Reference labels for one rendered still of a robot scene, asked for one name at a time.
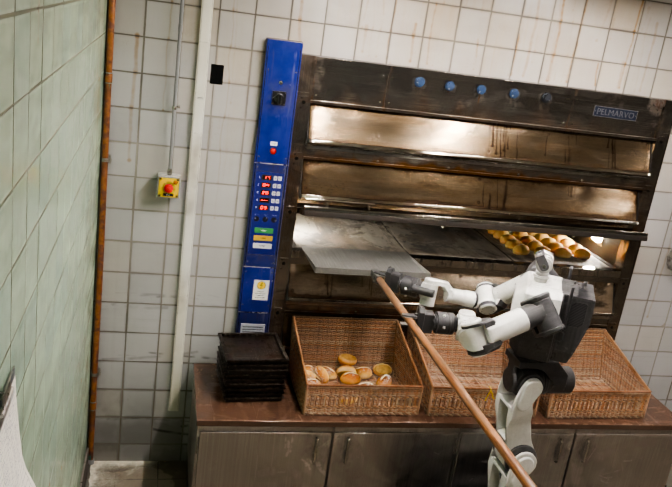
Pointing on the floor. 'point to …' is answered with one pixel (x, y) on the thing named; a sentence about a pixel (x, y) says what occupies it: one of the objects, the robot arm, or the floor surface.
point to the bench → (406, 446)
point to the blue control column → (279, 53)
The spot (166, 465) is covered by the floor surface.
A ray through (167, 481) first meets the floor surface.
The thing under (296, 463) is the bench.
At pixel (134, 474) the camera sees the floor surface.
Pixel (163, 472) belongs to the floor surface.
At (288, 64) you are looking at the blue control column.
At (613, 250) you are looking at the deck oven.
